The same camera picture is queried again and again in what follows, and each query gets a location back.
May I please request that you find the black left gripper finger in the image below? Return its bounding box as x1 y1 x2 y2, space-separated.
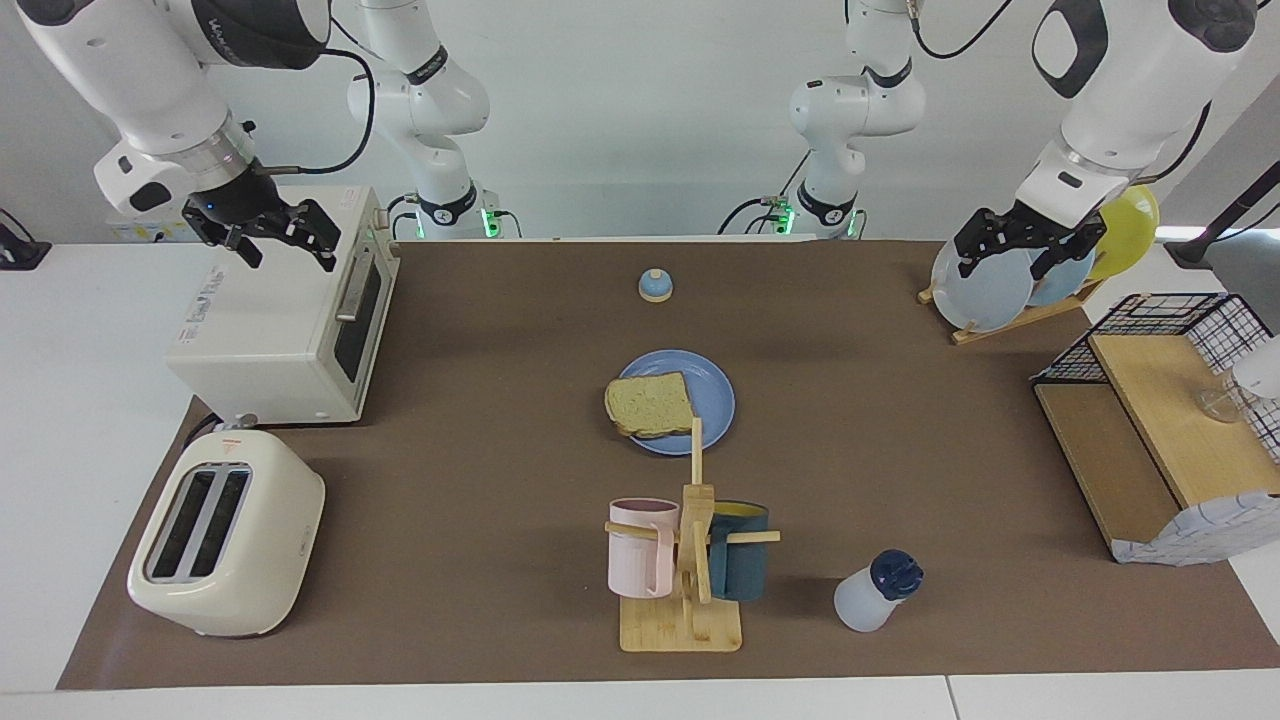
1032 225 1109 281
953 212 1001 279

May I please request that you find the toast bread slice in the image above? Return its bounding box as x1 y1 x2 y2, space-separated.
604 372 696 439

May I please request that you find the white seasoning bottle blue cap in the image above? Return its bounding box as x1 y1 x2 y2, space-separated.
834 549 925 633

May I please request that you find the light blue plate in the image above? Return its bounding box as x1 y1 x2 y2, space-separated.
1030 245 1097 307

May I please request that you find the grey-blue plate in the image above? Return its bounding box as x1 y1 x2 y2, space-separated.
930 235 1035 333

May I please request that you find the yellow plate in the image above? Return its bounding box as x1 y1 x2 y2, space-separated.
1085 180 1161 281

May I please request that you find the wooden plate rack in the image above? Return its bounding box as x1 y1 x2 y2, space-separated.
918 275 1106 347

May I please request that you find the blue dinner plate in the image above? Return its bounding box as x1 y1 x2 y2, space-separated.
613 349 737 457

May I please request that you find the white toaster oven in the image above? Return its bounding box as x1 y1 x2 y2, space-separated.
165 185 401 426

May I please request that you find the white background box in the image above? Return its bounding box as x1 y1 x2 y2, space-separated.
105 205 191 244

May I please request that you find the black stand pole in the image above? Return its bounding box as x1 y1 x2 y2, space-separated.
1165 160 1280 269

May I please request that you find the clear glass cup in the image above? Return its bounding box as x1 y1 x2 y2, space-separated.
1193 380 1256 426

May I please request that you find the white rounded blurry object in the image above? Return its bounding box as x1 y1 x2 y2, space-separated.
1230 335 1280 401

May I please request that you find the black table clamp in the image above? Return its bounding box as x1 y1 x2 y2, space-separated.
0 208 51 271

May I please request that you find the cream pop-up toaster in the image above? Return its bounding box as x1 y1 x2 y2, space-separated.
127 428 327 639

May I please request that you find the blue white patterned cloth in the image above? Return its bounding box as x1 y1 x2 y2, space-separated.
1110 490 1280 568

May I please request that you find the brown table mat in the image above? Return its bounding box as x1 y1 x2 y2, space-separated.
55 238 1280 691

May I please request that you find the teal mug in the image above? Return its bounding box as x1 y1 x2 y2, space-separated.
706 500 771 603

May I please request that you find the pink mug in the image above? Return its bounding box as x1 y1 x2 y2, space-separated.
608 498 681 600

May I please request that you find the wooden mug tree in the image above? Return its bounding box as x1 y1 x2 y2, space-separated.
604 418 782 654

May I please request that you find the black right base cable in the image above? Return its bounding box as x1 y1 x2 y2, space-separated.
385 190 426 241

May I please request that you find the black base cable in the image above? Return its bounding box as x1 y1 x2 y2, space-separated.
718 150 813 239
385 190 426 241

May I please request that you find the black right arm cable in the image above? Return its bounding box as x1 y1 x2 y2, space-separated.
255 45 376 176

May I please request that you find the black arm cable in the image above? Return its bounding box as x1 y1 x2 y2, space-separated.
255 45 376 176
905 0 1213 186

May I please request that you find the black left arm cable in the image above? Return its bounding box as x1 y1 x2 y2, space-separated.
905 0 1213 186

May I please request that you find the wooden shelf with wire basket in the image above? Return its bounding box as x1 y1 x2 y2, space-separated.
1030 292 1280 566

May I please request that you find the black left base cable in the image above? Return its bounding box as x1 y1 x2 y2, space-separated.
718 150 813 239

